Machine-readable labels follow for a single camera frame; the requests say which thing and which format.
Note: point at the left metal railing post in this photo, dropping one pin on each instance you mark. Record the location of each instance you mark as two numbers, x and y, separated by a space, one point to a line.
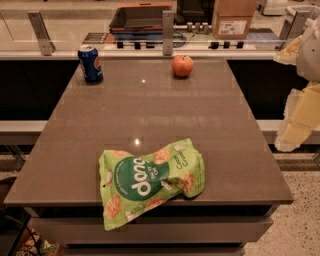
46 46

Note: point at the brown cardboard box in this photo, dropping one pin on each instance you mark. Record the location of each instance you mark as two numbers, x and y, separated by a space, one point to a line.
232 18

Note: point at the snack box lower left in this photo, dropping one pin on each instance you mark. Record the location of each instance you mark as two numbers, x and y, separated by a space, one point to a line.
32 243

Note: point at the glass railing panel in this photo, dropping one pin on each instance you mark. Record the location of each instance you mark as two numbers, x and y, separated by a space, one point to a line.
68 30

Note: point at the right metal railing post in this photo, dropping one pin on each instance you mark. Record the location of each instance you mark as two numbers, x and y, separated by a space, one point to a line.
293 26

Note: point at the middle metal railing post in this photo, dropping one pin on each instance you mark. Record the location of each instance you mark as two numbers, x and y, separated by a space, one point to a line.
167 32

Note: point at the green rice chip bag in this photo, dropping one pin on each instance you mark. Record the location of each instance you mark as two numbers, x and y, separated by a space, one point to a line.
133 185

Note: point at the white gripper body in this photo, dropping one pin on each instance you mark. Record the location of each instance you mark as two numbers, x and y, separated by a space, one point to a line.
310 53

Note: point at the blue pepsi can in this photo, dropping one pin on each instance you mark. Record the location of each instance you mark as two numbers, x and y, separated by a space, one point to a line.
90 64

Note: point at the red apple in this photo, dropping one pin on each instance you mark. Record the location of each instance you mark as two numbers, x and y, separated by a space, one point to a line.
182 65

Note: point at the dark open tray box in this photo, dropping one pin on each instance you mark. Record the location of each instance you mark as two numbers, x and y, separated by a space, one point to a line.
139 17

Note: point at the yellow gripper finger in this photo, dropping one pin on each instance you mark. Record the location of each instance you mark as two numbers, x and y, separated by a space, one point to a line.
289 55
301 117

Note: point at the metal railing post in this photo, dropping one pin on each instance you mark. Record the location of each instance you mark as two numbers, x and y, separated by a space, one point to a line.
293 26
46 46
167 32

